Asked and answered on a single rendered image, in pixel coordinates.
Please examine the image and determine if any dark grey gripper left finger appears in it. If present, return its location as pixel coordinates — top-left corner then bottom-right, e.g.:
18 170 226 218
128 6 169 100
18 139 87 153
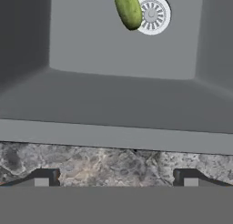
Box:
0 168 61 188

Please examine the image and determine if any white sink drain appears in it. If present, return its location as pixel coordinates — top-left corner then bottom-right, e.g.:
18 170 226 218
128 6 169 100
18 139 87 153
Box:
137 0 172 36

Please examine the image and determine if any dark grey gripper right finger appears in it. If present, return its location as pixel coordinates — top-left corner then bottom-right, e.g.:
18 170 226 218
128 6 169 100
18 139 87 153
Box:
172 168 233 188

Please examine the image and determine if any green cucumber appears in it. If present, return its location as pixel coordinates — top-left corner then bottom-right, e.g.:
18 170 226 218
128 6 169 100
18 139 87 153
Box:
111 0 144 31

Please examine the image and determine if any grey sink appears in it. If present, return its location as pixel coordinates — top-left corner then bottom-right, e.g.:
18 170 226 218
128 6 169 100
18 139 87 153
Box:
0 0 233 156

